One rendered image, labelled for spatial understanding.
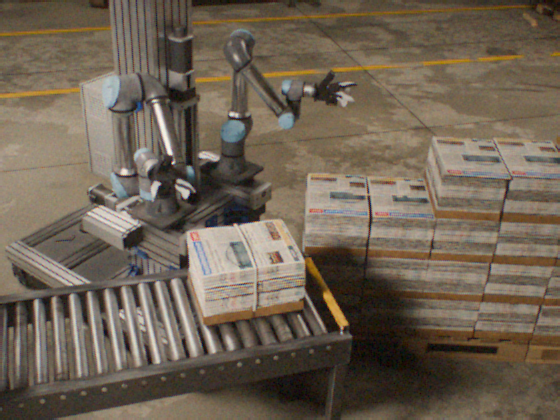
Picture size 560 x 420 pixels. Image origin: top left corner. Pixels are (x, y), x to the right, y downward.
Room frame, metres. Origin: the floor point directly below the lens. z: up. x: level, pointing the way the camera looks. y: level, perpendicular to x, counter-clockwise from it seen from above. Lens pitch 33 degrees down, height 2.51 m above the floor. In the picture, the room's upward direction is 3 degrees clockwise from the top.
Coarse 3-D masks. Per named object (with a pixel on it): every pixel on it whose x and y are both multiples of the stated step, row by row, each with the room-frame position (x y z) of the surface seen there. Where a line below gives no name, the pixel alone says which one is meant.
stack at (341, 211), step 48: (336, 192) 2.87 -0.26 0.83; (384, 192) 2.89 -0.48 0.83; (336, 240) 2.68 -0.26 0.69; (384, 240) 2.67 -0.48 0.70; (432, 240) 2.72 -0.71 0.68; (480, 240) 2.67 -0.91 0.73; (528, 240) 2.67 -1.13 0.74; (384, 288) 2.67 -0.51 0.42; (432, 288) 2.67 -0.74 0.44; (480, 288) 2.67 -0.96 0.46; (528, 288) 2.66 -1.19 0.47; (384, 336) 2.68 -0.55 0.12; (432, 336) 2.67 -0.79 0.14
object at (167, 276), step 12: (300, 252) 2.41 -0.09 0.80; (132, 276) 2.19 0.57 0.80; (144, 276) 2.20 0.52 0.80; (156, 276) 2.20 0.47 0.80; (168, 276) 2.20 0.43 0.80; (180, 276) 2.21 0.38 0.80; (60, 288) 2.10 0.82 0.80; (72, 288) 2.10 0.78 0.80; (84, 288) 2.10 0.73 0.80; (96, 288) 2.11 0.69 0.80; (132, 288) 2.14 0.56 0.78; (168, 288) 2.19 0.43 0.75; (0, 300) 2.01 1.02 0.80; (12, 300) 2.01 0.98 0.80; (24, 300) 2.02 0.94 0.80; (48, 300) 2.04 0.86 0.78; (84, 300) 2.09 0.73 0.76; (120, 300) 2.13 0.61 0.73; (156, 300) 2.17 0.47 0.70; (12, 312) 2.00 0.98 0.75; (48, 312) 2.04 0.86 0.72; (84, 312) 2.08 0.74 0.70; (12, 324) 2.00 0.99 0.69
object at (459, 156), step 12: (444, 144) 2.94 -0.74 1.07; (456, 144) 2.95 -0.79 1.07; (468, 144) 2.96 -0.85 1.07; (480, 144) 2.96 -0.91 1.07; (492, 144) 2.97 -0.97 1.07; (444, 156) 2.82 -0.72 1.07; (456, 156) 2.83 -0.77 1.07; (468, 156) 2.83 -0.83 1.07; (480, 156) 2.84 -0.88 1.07; (492, 156) 2.85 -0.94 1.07; (444, 168) 2.70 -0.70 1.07; (456, 168) 2.71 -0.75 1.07; (468, 168) 2.72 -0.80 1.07; (480, 168) 2.73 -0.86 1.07; (492, 168) 2.73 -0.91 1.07; (504, 168) 2.74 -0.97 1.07
